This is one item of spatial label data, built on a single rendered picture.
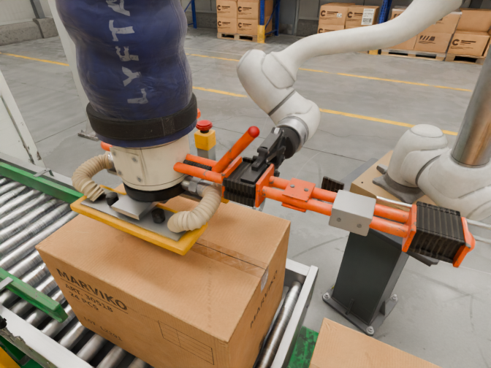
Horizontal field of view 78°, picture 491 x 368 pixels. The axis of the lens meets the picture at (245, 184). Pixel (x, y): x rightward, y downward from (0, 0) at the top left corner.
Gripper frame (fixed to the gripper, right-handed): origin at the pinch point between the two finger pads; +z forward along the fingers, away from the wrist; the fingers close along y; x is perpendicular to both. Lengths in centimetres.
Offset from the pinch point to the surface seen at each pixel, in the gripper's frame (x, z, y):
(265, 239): -0.2, -8.4, 25.1
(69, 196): 113, -23, 58
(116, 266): 30.3, 16.7, 25.0
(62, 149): 274, -121, 120
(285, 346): -12, 0, 59
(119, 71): 21.4, 8.8, -22.2
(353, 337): -31, -15, 66
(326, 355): -24, -6, 66
